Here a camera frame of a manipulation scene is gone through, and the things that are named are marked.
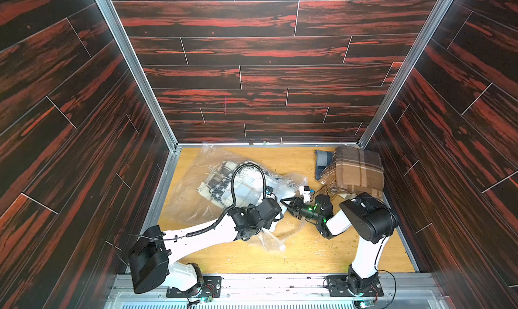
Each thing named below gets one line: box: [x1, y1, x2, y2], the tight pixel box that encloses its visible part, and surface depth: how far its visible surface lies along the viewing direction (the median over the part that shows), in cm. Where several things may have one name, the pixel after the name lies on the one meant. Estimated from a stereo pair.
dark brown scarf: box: [319, 145, 385, 198], surface depth 99 cm
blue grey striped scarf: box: [314, 149, 334, 181], surface depth 113 cm
